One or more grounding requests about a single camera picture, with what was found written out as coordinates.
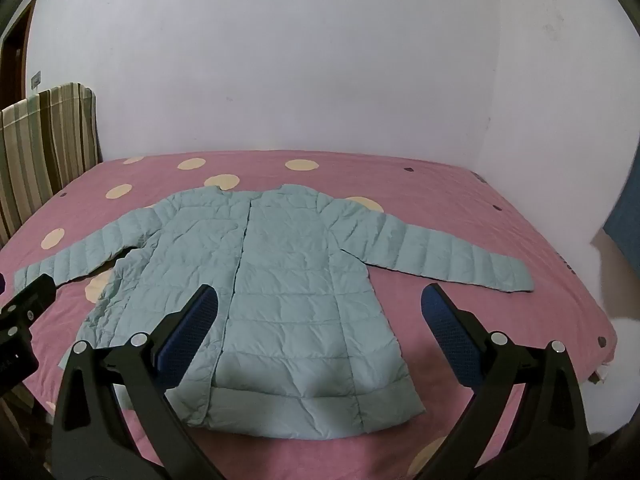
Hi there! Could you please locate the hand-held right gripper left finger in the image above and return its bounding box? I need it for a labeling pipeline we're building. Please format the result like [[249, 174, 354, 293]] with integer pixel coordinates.
[[50, 284, 226, 480]]

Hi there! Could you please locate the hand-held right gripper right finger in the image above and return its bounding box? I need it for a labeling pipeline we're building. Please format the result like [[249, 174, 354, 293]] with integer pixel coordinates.
[[421, 282, 594, 480]]

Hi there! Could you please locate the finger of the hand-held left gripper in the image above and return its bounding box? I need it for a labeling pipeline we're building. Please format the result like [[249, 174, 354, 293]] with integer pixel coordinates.
[[0, 274, 57, 328]]

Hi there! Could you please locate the light blue puffer jacket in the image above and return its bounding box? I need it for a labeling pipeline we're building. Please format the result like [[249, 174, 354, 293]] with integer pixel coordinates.
[[14, 183, 536, 434]]

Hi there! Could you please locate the pink dotted bed sheet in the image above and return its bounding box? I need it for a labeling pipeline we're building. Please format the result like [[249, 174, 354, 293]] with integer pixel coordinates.
[[0, 148, 619, 480]]

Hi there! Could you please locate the striped headboard cushion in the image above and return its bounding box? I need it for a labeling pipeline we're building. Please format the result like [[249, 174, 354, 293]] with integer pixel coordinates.
[[0, 82, 104, 250]]

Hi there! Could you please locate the dark blue cloth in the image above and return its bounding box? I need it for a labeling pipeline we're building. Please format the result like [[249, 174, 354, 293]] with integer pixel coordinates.
[[602, 157, 640, 272]]

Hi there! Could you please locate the brown wooden door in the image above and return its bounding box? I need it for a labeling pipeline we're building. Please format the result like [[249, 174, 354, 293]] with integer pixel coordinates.
[[0, 0, 39, 113]]

